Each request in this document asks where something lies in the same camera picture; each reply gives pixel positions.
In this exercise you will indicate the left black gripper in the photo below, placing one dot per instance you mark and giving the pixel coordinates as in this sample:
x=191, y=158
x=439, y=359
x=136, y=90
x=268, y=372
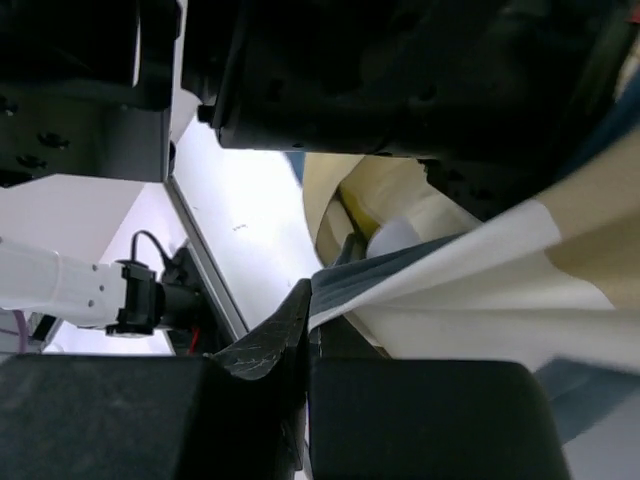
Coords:
x=491, y=97

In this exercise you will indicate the cream pillow with yellow edge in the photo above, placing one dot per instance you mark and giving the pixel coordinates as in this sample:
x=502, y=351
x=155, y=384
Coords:
x=393, y=194

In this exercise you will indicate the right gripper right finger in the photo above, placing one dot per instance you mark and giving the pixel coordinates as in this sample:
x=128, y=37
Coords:
x=372, y=417

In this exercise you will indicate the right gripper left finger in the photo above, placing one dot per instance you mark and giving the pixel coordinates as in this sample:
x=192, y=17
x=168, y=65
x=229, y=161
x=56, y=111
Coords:
x=236, y=414

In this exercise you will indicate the blue beige patchwork pillowcase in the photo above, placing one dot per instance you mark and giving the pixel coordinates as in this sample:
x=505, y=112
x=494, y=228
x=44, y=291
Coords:
x=552, y=282

